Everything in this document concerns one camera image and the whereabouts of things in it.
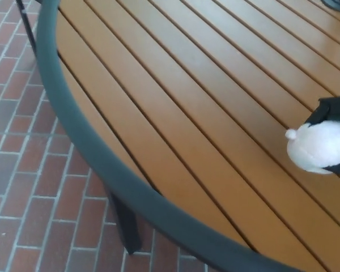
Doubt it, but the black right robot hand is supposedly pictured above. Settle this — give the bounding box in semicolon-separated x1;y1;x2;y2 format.
305;96;340;176

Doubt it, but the round wood slat table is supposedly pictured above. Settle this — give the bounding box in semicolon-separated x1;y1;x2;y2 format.
35;0;340;272

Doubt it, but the white plush dumpling toy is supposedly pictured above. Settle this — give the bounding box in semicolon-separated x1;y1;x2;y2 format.
284;119;340;174

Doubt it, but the dark chair with wooden armrest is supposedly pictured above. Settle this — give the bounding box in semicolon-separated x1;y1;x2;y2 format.
15;0;38;54

